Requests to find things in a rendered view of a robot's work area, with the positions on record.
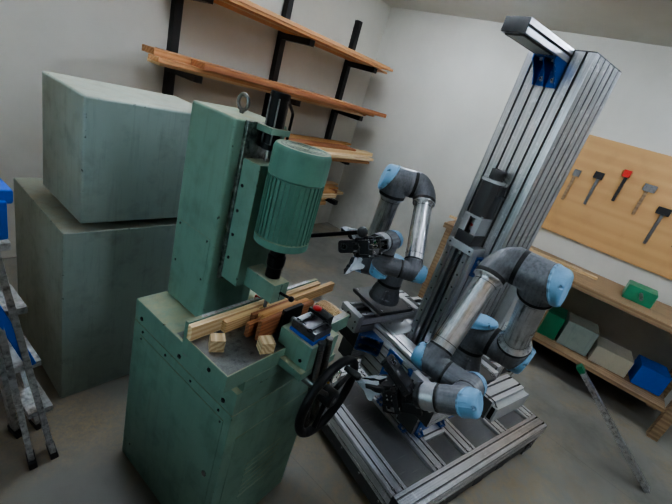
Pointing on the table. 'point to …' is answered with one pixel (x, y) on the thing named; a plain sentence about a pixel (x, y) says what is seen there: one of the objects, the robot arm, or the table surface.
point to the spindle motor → (291, 196)
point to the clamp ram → (290, 315)
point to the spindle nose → (274, 264)
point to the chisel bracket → (255, 278)
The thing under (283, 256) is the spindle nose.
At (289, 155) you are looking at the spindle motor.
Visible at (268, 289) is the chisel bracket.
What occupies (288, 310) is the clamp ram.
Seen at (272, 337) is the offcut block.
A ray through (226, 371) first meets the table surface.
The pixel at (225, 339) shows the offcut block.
